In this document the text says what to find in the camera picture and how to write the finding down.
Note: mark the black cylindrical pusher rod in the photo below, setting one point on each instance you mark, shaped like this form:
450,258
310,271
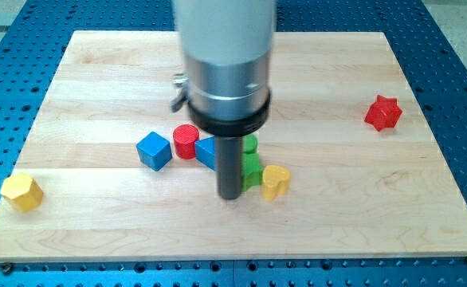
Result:
228,165

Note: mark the yellow heart block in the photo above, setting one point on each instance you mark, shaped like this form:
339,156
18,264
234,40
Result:
275,181

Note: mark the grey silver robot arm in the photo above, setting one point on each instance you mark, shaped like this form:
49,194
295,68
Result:
226,47

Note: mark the yellow hexagon block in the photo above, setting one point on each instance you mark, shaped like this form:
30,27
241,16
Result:
22,192

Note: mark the green round block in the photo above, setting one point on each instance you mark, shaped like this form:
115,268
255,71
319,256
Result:
250,144

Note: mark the blue triangle block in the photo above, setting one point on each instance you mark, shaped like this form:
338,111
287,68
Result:
205,152

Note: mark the green star block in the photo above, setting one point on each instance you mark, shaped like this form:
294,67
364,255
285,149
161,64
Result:
251,171

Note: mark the red cylinder block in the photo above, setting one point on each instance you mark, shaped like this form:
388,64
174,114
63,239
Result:
185,136

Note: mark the blue cube block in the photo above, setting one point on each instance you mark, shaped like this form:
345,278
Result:
154,151

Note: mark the wooden board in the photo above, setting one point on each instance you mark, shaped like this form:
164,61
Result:
354,192

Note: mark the red star block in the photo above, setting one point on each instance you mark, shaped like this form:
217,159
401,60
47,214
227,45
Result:
383,113

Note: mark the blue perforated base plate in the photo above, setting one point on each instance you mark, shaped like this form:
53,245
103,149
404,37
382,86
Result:
35,41

